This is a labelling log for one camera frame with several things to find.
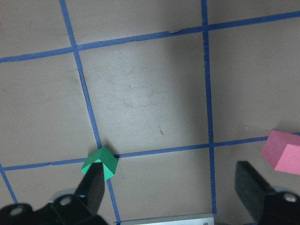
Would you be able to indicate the pink foam cube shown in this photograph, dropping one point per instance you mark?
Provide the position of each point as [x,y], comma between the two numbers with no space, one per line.
[282,152]

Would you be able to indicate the green foam cube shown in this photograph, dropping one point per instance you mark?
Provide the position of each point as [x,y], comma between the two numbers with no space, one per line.
[104,156]

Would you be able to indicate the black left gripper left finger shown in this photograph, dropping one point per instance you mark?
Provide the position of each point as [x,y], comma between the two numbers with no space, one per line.
[92,187]

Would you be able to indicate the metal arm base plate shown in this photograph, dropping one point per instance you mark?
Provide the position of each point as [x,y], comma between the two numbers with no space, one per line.
[195,219]

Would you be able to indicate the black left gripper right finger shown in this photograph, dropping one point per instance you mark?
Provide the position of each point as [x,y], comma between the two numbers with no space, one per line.
[251,188]

